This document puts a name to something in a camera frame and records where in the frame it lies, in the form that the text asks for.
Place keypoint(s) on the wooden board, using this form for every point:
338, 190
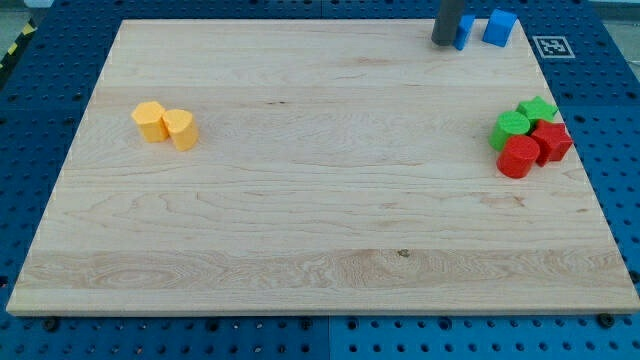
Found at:
342, 168

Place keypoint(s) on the yellow hexagon block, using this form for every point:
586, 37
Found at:
148, 119

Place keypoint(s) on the blue cube block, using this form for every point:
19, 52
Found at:
499, 27

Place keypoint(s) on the yellow heart block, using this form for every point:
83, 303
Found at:
182, 128

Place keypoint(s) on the black yellow hazard tape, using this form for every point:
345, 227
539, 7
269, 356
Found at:
18, 46

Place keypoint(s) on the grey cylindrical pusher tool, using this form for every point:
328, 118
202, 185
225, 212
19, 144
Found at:
448, 18

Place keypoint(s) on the fiducial marker tag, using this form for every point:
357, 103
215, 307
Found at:
553, 47

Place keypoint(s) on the red star block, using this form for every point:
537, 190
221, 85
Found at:
553, 140

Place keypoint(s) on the green cylinder block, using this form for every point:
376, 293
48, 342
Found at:
508, 124

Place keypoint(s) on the green star block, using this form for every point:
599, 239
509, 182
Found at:
537, 109

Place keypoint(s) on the blue triangle block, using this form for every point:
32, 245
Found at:
463, 31

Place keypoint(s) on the red cylinder block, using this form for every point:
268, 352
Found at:
517, 157

